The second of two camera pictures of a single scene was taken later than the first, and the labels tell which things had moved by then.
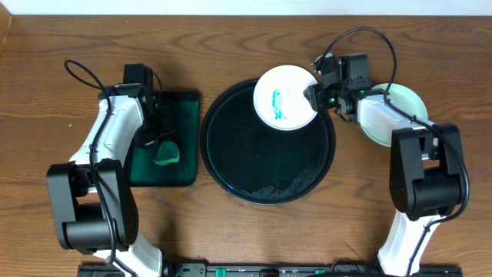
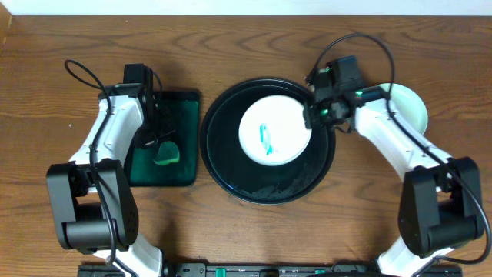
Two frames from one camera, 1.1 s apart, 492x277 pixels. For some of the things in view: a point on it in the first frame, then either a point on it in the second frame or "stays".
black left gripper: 152,131 stays
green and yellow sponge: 168,152 stays
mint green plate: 403,98 stays
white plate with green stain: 279,99 -> 272,130
